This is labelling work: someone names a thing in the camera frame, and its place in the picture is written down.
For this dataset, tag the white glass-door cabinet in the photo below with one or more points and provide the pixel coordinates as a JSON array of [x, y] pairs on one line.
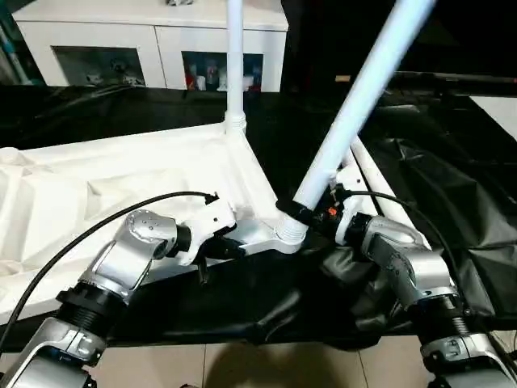
[[121, 32]]

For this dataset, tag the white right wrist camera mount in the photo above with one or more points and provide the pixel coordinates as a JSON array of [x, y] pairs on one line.
[[351, 178]]

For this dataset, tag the white plastic table leg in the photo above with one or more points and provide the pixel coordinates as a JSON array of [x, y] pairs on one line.
[[355, 101], [379, 178], [348, 161], [235, 60]]

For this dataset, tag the black work mat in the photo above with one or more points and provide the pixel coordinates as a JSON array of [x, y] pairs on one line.
[[262, 303]]

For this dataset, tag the grey curtain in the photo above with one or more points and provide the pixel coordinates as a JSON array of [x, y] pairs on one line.
[[6, 56]]

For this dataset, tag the small yellow label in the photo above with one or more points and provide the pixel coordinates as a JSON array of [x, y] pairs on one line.
[[343, 78]]

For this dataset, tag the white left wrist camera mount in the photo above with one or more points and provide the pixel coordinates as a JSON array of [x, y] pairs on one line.
[[210, 222]]

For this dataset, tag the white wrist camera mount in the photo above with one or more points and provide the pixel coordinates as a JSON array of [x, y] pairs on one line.
[[351, 178], [210, 222]]

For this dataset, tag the white side board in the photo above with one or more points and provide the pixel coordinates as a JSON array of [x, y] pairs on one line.
[[497, 113]]

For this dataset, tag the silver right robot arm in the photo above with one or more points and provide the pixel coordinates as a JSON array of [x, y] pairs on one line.
[[412, 258]]

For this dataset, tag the white plastic table top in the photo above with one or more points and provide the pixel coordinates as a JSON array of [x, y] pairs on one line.
[[101, 182]]

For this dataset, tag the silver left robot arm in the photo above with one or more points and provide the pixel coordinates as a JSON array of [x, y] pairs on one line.
[[129, 250]]

